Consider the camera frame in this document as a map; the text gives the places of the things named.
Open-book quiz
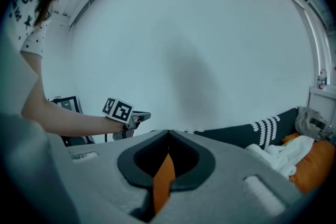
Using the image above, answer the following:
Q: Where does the white fluffy blanket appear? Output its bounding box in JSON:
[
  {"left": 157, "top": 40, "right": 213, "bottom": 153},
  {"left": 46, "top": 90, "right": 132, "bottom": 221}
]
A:
[{"left": 245, "top": 135, "right": 316, "bottom": 179}]

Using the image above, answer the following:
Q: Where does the grey jacket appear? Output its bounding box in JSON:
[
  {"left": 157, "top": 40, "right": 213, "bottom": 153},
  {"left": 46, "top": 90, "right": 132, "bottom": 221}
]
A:
[{"left": 295, "top": 106, "right": 334, "bottom": 141}]

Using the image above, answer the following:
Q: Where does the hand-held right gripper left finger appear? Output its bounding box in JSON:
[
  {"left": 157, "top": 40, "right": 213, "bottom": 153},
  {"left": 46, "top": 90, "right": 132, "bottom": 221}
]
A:
[{"left": 47, "top": 130, "right": 169, "bottom": 224}]

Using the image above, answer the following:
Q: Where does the person's spotted white shirt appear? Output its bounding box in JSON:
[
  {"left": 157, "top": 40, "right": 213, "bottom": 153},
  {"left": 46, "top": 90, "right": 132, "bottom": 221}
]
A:
[{"left": 5, "top": 0, "right": 73, "bottom": 56}]

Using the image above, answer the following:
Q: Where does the person's left forearm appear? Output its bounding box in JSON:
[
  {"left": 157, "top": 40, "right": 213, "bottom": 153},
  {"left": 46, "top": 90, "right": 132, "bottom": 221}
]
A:
[{"left": 20, "top": 81, "right": 125, "bottom": 137}]

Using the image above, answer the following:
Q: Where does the white desk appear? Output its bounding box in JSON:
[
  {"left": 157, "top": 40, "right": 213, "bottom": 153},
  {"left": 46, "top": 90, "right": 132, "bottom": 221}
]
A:
[{"left": 308, "top": 85, "right": 336, "bottom": 119}]

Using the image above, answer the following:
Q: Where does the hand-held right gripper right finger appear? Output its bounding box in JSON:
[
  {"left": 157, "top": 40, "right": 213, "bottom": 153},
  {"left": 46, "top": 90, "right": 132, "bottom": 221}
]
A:
[{"left": 157, "top": 130, "right": 302, "bottom": 224}]

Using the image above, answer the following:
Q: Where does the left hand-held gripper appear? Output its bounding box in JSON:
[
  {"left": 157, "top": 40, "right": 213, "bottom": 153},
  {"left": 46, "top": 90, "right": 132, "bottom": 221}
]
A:
[{"left": 102, "top": 98, "right": 152, "bottom": 141}]

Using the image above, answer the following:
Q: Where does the small orange cushion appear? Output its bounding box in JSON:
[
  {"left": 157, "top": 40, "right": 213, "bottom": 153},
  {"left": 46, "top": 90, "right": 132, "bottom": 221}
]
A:
[{"left": 288, "top": 138, "right": 336, "bottom": 194}]

